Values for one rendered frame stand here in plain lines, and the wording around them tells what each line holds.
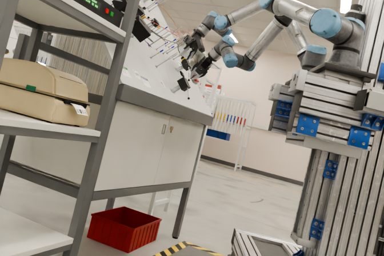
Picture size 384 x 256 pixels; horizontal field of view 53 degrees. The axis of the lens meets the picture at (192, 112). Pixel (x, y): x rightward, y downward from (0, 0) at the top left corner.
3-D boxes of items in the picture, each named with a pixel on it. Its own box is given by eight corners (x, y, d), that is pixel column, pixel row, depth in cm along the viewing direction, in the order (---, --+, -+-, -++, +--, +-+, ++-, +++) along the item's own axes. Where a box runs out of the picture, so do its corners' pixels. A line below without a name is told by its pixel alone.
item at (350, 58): (351, 78, 180) (355, 57, 181) (365, 73, 165) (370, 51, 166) (319, 70, 181) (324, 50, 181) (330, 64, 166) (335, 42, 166)
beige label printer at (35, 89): (87, 128, 149) (100, 79, 149) (51, 124, 128) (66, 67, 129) (26, 111, 158) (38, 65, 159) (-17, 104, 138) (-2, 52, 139)
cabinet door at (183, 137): (191, 181, 263) (205, 125, 265) (155, 185, 213) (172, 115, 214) (187, 180, 264) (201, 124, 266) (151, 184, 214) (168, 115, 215)
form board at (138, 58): (119, 84, 159) (122, 83, 159) (43, -92, 188) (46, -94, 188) (210, 117, 268) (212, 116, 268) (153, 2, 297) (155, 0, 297)
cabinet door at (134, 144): (154, 185, 213) (171, 115, 214) (94, 191, 162) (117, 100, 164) (150, 184, 213) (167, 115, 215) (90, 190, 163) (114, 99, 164)
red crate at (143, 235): (156, 240, 250) (162, 219, 250) (128, 254, 213) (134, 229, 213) (118, 226, 259) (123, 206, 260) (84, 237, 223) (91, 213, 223)
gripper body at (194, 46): (187, 47, 254) (198, 32, 254) (195, 52, 250) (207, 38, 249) (181, 41, 248) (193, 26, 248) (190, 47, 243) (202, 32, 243)
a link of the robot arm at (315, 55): (303, 63, 218) (308, 40, 218) (300, 68, 231) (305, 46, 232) (324, 68, 216) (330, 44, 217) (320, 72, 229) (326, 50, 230)
